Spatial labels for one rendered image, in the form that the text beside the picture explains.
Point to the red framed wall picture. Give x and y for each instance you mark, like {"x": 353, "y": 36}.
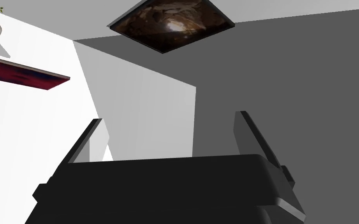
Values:
{"x": 20, "y": 74}

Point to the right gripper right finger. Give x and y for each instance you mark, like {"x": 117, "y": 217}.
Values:
{"x": 250, "y": 137}

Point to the brown framed wall picture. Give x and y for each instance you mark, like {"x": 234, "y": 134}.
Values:
{"x": 170, "y": 24}

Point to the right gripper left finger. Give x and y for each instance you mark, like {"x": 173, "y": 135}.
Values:
{"x": 87, "y": 143}

